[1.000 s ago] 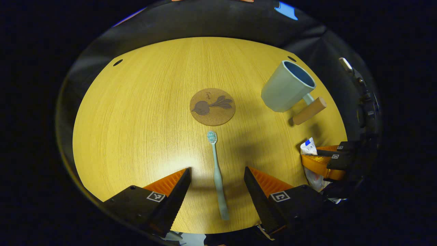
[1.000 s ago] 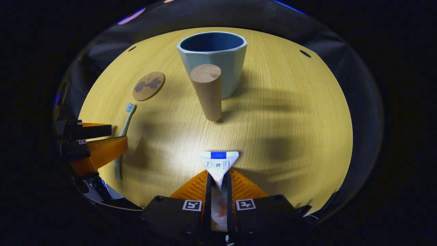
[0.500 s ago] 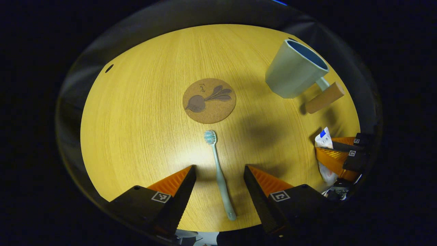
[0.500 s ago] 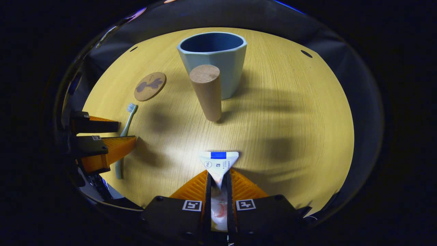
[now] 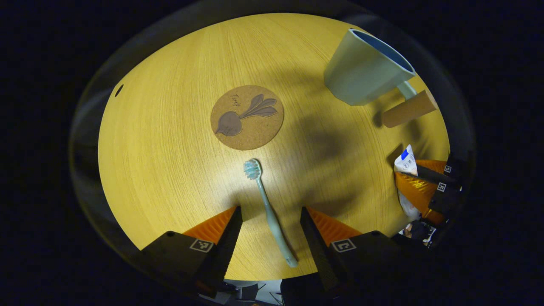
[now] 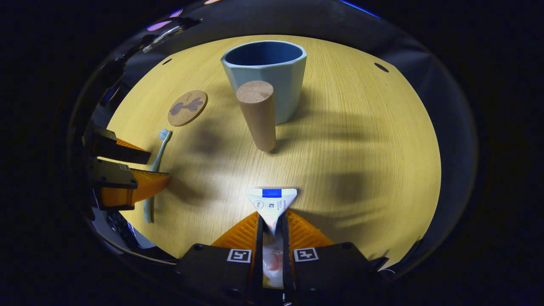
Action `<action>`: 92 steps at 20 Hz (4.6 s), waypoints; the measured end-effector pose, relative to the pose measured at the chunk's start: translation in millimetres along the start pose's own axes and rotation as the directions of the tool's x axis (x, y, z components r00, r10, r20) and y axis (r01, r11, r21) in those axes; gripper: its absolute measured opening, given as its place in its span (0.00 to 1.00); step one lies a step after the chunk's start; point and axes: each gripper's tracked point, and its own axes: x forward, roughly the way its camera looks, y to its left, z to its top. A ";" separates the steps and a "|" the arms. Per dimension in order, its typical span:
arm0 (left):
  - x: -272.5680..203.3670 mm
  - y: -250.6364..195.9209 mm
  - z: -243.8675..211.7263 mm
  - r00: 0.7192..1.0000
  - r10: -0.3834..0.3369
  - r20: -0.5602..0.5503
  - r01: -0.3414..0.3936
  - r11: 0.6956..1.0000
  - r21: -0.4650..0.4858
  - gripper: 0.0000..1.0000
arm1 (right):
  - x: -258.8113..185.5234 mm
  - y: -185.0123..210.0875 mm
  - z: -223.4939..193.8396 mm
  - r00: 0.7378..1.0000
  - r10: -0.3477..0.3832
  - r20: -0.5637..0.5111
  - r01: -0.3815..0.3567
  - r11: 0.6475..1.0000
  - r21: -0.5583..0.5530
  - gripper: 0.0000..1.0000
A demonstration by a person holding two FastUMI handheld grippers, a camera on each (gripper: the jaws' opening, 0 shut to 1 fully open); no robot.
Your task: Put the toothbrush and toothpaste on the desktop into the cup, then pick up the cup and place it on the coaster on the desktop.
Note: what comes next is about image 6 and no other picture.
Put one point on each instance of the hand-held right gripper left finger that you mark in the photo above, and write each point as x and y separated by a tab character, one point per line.
212	270

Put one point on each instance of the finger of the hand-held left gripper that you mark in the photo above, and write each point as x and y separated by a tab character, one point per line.
123	153
144	182

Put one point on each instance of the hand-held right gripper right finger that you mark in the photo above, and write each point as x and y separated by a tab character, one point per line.
331	270

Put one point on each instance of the pale green toothbrush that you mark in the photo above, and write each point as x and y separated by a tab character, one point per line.
158	157

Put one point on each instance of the round cork coaster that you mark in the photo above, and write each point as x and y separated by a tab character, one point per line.
187	108

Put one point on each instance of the white toothpaste tube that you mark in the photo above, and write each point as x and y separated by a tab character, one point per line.
272	204

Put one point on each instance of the wooden desktop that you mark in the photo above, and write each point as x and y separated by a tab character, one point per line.
361	161

